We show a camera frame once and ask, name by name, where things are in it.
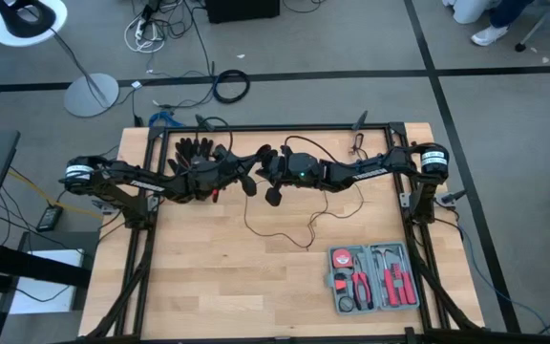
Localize white box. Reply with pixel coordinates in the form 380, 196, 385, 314
9, 247, 86, 315

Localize grey floor lamp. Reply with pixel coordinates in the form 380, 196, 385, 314
0, 0, 120, 118

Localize thin black cord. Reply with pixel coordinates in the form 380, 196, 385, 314
243, 177, 367, 251

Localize black work glove green cuff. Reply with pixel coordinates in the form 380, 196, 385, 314
167, 137, 228, 179

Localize red handled pliers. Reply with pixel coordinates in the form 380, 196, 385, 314
350, 260, 375, 311

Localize black carabiner hook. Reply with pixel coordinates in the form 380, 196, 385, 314
349, 132, 372, 161

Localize coiled black cable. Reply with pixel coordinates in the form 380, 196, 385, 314
212, 69, 251, 105

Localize grey office chair base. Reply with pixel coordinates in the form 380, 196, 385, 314
515, 0, 550, 57

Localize blue cable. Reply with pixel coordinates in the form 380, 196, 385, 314
148, 110, 177, 128

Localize grey plastic tool case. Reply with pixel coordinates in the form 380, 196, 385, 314
327, 241, 420, 315

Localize black box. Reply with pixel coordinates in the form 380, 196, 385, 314
205, 0, 281, 24

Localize white power strip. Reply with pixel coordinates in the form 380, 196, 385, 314
124, 13, 166, 54

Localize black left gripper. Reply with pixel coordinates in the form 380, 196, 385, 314
205, 151, 265, 198

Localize black aluminium table frame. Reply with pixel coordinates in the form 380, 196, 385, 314
59, 110, 550, 344

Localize person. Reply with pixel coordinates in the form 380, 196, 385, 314
470, 0, 534, 48

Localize red tape measure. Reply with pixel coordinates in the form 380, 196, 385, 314
330, 247, 355, 269

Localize red handled screwdriver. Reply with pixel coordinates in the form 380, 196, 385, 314
393, 247, 418, 306
382, 250, 401, 308

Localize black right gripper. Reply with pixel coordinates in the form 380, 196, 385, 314
254, 145, 296, 207

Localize white bag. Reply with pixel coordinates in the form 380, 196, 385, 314
444, 0, 500, 25

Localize black table clamp lever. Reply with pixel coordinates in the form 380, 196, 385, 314
439, 189, 468, 204

